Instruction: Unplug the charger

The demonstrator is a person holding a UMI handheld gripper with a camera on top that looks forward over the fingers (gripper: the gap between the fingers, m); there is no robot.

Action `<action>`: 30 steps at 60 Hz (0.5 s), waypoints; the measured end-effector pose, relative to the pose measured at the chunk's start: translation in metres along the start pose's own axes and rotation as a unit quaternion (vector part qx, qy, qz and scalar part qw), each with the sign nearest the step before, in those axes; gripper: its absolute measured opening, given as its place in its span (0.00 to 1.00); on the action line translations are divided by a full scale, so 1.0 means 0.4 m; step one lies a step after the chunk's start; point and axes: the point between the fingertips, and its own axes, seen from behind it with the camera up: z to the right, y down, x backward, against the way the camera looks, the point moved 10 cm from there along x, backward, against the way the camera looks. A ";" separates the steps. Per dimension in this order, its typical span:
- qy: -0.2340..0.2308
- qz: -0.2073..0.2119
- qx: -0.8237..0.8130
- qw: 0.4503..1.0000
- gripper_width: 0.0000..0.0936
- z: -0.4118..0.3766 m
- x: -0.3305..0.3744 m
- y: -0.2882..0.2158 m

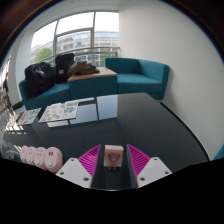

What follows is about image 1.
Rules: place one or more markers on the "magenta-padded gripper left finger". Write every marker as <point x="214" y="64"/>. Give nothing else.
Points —
<point x="75" y="171"/>

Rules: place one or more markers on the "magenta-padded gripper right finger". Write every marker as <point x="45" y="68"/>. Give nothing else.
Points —
<point x="153" y="171"/>

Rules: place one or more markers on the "pink charger block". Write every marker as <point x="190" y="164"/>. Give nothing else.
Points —
<point x="113" y="155"/>

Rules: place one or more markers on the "pink power strip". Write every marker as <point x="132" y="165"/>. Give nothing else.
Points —
<point x="50" y="158"/>

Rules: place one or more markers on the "sticker sheet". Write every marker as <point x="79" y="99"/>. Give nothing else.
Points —
<point x="60" y="111"/>
<point x="28" y="116"/>

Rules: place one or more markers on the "teal chair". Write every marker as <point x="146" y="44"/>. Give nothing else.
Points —
<point x="220" y="152"/>

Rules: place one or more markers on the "teal sofa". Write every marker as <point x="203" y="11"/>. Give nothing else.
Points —
<point x="140" y="80"/>

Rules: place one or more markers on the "shiny black bag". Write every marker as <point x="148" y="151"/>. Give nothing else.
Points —
<point x="38" y="80"/>

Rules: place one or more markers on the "wooden sofa table top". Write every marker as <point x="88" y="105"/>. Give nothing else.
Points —
<point x="100" y="72"/>

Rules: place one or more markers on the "black backpack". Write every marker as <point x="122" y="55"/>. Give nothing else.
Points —
<point x="64" y="68"/>

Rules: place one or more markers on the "brown jacket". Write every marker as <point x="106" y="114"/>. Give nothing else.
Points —
<point x="83" y="67"/>

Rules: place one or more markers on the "metal window railing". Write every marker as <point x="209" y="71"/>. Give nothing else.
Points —
<point x="100" y="50"/>

